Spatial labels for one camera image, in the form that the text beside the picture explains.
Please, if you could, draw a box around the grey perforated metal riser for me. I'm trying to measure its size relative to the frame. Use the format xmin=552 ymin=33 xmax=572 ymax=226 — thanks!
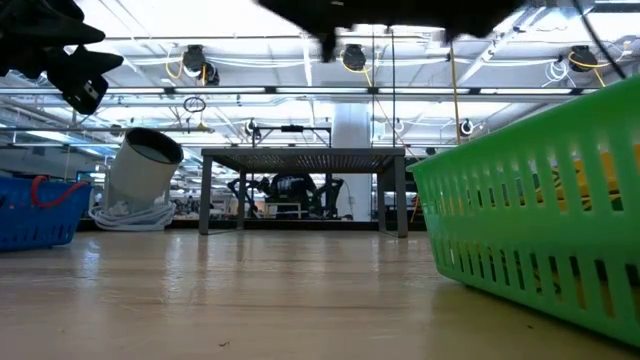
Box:
xmin=198 ymin=146 xmax=409 ymax=239

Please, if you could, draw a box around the black aluminium table frame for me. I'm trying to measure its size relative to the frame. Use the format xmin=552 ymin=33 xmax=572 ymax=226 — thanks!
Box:
xmin=77 ymin=215 xmax=426 ymax=232

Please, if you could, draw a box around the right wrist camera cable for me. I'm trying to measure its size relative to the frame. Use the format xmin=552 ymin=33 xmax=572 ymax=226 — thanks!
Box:
xmin=572 ymin=0 xmax=627 ymax=80

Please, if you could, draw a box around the blue plastic basket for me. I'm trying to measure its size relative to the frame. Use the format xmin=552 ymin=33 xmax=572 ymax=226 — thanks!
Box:
xmin=0 ymin=174 xmax=95 ymax=252

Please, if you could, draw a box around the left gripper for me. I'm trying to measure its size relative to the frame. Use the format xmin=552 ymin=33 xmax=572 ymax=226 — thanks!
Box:
xmin=0 ymin=0 xmax=125 ymax=82

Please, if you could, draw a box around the red rubber band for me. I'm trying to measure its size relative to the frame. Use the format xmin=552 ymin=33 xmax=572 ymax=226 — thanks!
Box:
xmin=30 ymin=174 xmax=90 ymax=209

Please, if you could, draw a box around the background robot station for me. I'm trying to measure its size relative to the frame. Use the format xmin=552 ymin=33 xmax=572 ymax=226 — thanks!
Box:
xmin=227 ymin=117 xmax=347 ymax=220

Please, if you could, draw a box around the yellow hanging cable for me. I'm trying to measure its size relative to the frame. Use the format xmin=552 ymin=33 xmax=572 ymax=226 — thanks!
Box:
xmin=448 ymin=42 xmax=462 ymax=146

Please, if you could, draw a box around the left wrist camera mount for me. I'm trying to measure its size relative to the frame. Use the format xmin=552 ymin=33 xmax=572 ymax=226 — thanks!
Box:
xmin=61 ymin=73 xmax=110 ymax=117

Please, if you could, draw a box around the white cylindrical spotlight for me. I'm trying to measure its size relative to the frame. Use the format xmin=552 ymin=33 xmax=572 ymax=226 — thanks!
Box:
xmin=107 ymin=126 xmax=185 ymax=211

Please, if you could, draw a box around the black hanging cable loop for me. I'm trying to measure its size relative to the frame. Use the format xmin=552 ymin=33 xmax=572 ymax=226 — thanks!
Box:
xmin=182 ymin=95 xmax=207 ymax=114

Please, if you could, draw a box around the black ceiling device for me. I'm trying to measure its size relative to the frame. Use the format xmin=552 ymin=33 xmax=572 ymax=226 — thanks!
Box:
xmin=342 ymin=43 xmax=366 ymax=71

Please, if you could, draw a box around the green plastic basket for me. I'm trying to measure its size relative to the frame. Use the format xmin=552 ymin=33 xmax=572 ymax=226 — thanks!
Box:
xmin=407 ymin=74 xmax=640 ymax=349

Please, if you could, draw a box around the white coiled cord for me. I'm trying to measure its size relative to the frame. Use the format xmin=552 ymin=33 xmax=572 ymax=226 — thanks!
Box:
xmin=88 ymin=199 xmax=177 ymax=232

